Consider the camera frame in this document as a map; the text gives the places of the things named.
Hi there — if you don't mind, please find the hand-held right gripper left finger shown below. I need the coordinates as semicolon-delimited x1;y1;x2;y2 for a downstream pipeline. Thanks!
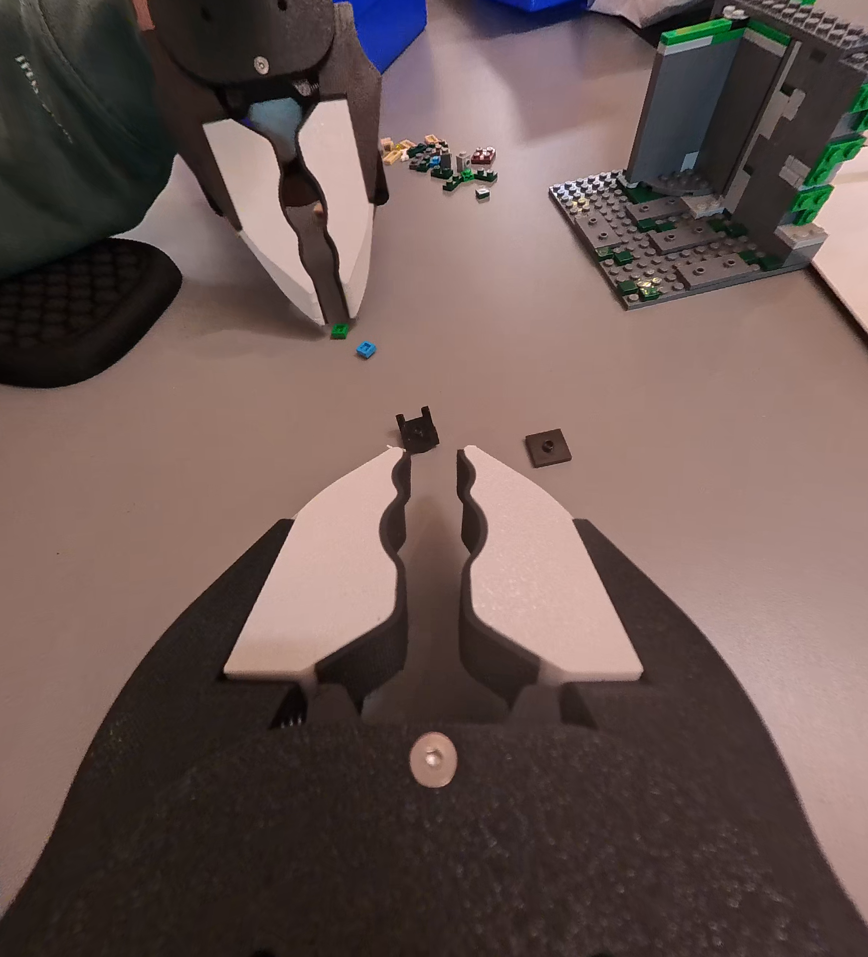
223;446;414;717

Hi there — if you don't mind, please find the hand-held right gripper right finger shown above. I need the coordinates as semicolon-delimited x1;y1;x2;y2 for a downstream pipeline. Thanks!
453;445;646;713

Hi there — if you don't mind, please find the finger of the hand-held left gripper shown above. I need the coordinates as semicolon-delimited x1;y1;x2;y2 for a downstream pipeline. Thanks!
294;96;375;324
202;114;330;327

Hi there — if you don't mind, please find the black clip toy brick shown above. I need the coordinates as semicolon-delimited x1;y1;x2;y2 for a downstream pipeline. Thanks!
395;407;441;453

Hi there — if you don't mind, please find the person's left forearm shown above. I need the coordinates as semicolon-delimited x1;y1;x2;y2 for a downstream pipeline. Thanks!
0;0;180;281

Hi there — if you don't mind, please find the grey desk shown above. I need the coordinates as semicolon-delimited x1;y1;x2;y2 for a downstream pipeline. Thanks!
0;0;868;936

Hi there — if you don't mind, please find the pile of small toy bricks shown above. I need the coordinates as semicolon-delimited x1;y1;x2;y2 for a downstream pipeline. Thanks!
379;135;498;201

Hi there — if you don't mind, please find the dark grey square brick plate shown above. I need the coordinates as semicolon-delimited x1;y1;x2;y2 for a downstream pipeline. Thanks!
525;428;574;470

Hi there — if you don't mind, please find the white plastic bag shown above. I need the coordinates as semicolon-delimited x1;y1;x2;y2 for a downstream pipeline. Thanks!
591;0;711;31

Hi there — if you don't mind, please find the grey toy brick cliff model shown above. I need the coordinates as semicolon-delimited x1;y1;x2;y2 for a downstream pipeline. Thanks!
549;0;868;311

